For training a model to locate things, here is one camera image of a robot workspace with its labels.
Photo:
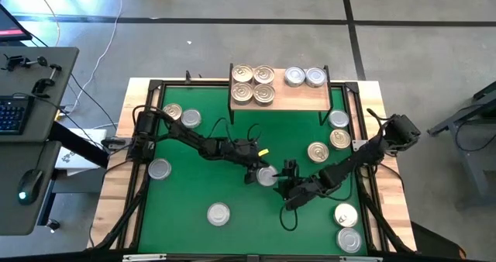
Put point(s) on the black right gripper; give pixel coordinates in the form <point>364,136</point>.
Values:
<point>296,190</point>

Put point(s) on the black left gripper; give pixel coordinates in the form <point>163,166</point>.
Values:
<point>246,152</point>

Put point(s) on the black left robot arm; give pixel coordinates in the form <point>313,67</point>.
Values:
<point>193,138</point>

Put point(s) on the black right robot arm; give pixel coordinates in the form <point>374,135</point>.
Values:
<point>348,163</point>

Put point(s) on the wooden shelf with black legs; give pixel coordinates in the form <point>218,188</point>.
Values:
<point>302,99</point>

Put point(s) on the green table mat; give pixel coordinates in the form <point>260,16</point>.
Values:
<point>232,200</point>

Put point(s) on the small silver mounting plate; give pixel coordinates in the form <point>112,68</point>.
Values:
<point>360,144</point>

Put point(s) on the small black clip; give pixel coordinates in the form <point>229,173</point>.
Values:
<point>188,76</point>

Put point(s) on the black floor base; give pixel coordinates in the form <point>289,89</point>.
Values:
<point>434,240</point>

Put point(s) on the black support beam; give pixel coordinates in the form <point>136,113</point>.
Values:
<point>81,147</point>

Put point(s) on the grey desk base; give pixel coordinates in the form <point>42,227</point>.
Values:
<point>77,184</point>

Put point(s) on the white cardboard box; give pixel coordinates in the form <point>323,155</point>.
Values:
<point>75,159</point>

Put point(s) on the dark metal stand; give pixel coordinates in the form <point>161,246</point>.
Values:
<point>461,116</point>

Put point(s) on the black computer mouse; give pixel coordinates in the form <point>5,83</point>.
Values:
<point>30,184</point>

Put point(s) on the dark grey desk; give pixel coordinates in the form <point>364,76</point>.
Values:
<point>38,95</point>

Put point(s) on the black screw clamp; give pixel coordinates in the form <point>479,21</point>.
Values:
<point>13,62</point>
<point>38,87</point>

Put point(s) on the backlit black keyboard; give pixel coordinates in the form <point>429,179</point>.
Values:
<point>13,114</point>

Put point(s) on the black computer monitor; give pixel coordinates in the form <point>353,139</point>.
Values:
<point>9,21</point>

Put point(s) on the silver metal bracket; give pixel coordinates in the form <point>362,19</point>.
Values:
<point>144,257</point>
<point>360,259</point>

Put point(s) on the black metal table frame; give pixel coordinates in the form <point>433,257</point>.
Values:
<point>182,83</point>

